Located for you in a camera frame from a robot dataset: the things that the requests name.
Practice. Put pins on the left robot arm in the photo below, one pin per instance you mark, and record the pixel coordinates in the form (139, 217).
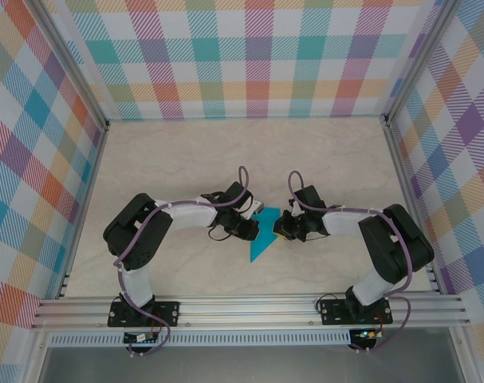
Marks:
(138, 235)

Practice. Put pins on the grey metal panel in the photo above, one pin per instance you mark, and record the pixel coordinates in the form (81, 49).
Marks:
(245, 365)

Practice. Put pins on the blue paper sheet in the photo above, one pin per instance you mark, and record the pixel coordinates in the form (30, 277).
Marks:
(265, 235)

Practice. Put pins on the small circuit board green light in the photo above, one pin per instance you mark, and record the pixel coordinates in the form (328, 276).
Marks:
(367, 334)

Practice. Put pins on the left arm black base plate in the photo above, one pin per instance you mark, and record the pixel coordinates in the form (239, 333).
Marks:
(168, 313)

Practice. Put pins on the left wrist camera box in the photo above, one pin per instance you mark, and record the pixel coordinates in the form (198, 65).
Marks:
(254, 207)

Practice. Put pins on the long aluminium mounting rail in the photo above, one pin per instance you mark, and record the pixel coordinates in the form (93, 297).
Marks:
(245, 309)

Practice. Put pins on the aluminium frame post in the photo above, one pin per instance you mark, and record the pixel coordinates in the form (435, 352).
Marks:
(72, 68)
(419, 64)

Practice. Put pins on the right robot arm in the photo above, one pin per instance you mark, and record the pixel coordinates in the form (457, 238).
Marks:
(401, 243)

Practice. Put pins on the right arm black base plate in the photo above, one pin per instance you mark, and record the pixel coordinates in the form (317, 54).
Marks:
(333, 313)

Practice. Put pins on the silver metal bracket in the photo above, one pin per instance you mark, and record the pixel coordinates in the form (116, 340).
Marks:
(293, 206)

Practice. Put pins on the small black circuit board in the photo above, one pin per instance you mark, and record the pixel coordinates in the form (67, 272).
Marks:
(140, 338)

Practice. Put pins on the aluminium side rail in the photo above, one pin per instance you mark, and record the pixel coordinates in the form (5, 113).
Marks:
(403, 175)
(63, 285)

